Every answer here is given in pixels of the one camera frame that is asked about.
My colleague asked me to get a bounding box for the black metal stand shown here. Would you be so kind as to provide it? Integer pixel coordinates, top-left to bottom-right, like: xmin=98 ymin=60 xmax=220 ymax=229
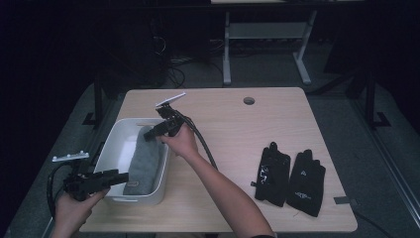
xmin=363 ymin=68 xmax=392 ymax=131
xmin=81 ymin=70 xmax=104 ymax=127

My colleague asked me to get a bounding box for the hand-held gripper cable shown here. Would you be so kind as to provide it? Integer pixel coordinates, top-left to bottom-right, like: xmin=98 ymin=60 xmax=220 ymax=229
xmin=46 ymin=161 xmax=73 ymax=220
xmin=177 ymin=110 xmax=220 ymax=171

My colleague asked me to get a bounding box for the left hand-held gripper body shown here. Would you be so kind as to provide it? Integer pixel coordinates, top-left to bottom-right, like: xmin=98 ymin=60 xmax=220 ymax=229
xmin=52 ymin=151 xmax=111 ymax=202

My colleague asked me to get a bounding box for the person's right hand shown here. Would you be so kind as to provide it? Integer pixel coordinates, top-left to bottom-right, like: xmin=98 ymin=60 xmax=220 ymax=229
xmin=157 ymin=126 xmax=201 ymax=162

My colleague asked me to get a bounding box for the person's left hand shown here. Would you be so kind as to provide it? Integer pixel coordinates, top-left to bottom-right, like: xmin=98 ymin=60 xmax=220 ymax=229
xmin=52 ymin=188 xmax=110 ymax=234

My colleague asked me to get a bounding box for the black glove small logo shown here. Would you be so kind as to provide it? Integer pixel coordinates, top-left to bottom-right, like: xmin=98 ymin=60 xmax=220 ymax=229
xmin=285 ymin=149 xmax=327 ymax=218

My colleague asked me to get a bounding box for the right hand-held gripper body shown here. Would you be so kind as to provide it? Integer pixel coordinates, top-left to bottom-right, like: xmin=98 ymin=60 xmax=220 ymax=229
xmin=155 ymin=91 xmax=187 ymax=137

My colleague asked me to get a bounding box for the left hand-held gripper cable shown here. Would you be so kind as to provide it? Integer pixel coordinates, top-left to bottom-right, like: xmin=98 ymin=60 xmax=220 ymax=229
xmin=46 ymin=161 xmax=73 ymax=220

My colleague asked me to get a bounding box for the right hand-held gripper cable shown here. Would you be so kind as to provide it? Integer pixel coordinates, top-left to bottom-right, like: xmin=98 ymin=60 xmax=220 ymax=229
xmin=177 ymin=110 xmax=220 ymax=171

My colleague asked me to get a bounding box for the white plastic bin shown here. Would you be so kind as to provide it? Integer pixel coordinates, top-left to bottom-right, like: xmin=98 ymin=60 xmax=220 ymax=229
xmin=93 ymin=117 xmax=171 ymax=206

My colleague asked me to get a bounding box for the gray tape piece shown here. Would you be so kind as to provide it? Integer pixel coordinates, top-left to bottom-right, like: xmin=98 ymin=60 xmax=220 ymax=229
xmin=333 ymin=195 xmax=359 ymax=206

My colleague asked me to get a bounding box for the metal floor rail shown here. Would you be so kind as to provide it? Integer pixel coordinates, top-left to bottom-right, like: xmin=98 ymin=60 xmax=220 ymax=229
xmin=348 ymin=97 xmax=420 ymax=221

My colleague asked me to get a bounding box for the tangle of floor cables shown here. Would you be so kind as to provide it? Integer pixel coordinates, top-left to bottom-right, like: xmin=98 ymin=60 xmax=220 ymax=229
xmin=152 ymin=34 xmax=226 ymax=89

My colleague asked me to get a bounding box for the black glove glossy print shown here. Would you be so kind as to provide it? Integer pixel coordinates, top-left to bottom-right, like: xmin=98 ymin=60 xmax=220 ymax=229
xmin=250 ymin=141 xmax=292 ymax=208

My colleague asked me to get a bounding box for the black floor cable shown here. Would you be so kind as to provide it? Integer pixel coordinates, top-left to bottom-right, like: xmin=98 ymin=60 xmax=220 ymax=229
xmin=353 ymin=209 xmax=392 ymax=238

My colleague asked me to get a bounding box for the white metal desk frame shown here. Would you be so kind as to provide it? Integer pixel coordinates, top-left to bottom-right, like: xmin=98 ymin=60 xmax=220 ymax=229
xmin=210 ymin=0 xmax=365 ymax=86

